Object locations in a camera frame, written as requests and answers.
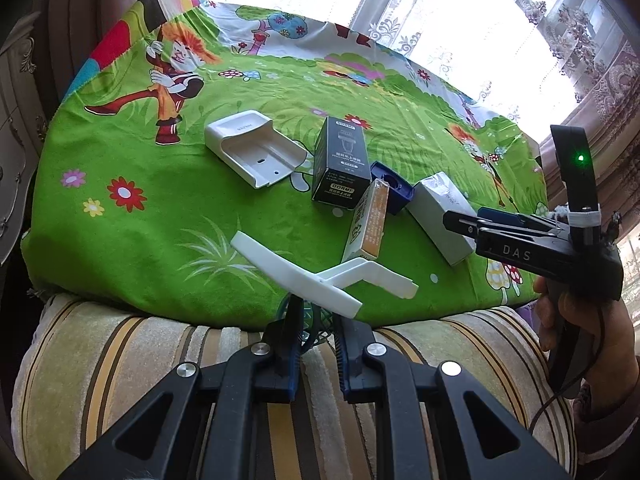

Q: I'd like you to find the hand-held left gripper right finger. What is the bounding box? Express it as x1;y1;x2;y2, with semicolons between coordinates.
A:
334;312;573;480

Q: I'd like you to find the plain mauve curtain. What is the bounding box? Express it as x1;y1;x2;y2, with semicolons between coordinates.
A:
30;0;166;126

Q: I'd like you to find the patterned mauve curtain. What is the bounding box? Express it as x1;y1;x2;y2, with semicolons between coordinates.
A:
480;0;640;201

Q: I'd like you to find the thin dark cable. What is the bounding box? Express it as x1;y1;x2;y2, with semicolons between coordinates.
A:
529;387;558;433

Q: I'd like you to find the grey white cardboard box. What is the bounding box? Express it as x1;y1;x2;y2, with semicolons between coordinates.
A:
404;171;478;267

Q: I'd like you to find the striped beige sofa cushion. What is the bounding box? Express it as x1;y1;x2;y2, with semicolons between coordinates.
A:
10;291;580;480

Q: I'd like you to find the orange and white slim box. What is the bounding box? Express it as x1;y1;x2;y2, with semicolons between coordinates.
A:
341;179;391;264

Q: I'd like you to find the white plastic forked bracket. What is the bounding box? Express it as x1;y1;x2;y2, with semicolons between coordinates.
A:
230;230;419;319

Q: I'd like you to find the person's right forearm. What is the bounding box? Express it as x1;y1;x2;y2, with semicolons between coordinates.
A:
572;370;640;480

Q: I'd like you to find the person's right hand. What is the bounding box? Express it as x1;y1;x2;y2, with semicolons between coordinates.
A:
532;276;635;397

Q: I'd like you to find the blue plastic box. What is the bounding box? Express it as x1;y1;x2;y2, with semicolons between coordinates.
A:
370;161;416;216

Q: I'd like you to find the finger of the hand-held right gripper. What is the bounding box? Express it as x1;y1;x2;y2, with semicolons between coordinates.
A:
442;210;551;242
476;206;568;233

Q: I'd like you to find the green cartoon printed cloth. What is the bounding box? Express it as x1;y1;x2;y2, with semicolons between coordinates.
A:
20;0;551;325

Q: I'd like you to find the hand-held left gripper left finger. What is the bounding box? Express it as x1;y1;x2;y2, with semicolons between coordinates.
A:
59;295;307;480

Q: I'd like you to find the black product box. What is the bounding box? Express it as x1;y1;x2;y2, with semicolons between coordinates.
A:
311;116;371;209

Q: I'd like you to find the white carved cabinet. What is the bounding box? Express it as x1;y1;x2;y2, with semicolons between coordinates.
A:
0;10;51;268

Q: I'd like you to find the white plastic holder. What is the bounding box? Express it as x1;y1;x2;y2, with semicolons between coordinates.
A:
203;108;309;190

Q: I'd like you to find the white lace curtain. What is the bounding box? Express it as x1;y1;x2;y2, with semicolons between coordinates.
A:
160;0;581;126

